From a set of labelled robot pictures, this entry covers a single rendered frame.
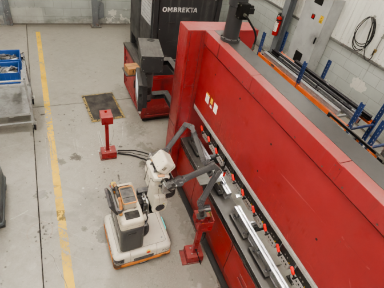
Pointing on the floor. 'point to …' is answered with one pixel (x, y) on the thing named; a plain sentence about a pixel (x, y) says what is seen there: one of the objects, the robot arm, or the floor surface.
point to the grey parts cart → (18, 98)
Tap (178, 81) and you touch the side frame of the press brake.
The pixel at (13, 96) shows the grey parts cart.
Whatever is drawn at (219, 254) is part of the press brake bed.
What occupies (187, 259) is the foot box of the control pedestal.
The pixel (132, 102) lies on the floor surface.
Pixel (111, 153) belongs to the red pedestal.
